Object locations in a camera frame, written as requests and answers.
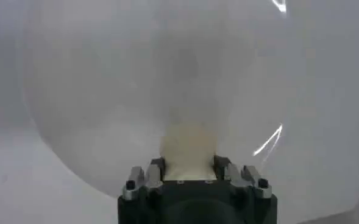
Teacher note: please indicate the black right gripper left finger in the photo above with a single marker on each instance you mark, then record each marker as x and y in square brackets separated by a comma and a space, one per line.
[150, 176]

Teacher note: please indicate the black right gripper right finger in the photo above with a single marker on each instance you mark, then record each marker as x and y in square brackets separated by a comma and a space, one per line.
[237, 176]

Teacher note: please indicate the glass lid with cream knob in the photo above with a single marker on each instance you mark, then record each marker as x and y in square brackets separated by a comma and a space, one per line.
[106, 91]

